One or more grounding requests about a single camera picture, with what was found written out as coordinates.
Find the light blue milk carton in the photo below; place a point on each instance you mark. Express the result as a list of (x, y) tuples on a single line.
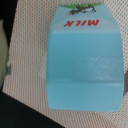
[(84, 68)]

